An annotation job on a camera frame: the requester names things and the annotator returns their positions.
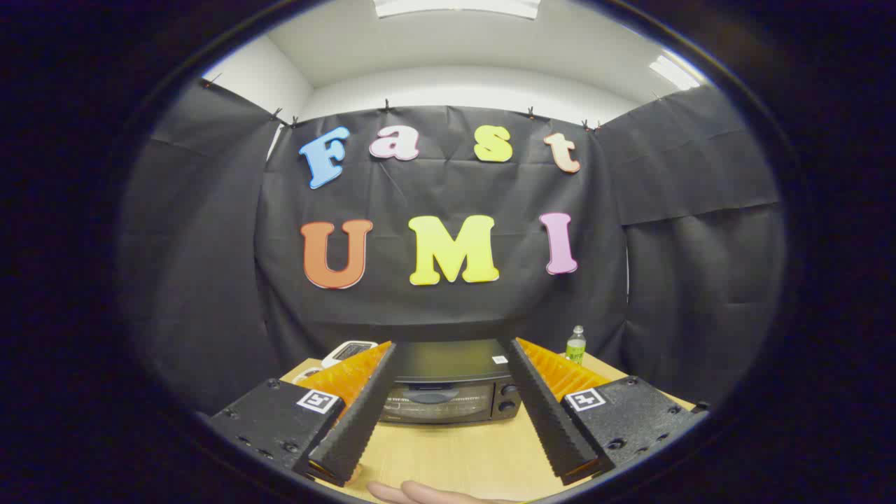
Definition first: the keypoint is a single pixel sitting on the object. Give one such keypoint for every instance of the white pop-up toaster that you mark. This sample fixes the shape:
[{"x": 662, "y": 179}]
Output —
[{"x": 346, "y": 350}]

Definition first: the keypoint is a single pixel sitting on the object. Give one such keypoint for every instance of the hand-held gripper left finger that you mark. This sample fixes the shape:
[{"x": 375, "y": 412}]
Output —
[{"x": 364, "y": 413}]

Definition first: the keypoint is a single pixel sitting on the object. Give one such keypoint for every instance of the small white snack dish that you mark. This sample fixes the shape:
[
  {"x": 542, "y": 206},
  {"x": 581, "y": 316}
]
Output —
[{"x": 306, "y": 372}]

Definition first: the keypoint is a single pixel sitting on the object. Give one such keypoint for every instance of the ceiling light panel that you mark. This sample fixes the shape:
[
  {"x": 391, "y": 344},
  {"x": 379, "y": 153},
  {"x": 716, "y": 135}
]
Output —
[
  {"x": 673, "y": 73},
  {"x": 455, "y": 7}
]

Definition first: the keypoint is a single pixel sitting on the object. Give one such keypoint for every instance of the black oven knob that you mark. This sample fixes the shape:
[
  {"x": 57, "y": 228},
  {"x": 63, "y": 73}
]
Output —
[
  {"x": 509, "y": 389},
  {"x": 505, "y": 405}
]

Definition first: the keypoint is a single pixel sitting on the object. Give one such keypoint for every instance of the green drink bottle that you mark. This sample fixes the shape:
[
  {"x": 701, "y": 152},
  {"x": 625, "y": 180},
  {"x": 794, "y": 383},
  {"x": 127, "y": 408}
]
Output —
[{"x": 575, "y": 346}]

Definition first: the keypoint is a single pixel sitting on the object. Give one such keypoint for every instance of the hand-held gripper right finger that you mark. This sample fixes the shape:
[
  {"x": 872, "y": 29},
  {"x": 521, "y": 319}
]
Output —
[{"x": 546, "y": 413}]

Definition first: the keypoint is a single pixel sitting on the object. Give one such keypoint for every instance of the black toaster oven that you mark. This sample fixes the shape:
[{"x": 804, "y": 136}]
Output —
[{"x": 448, "y": 364}]

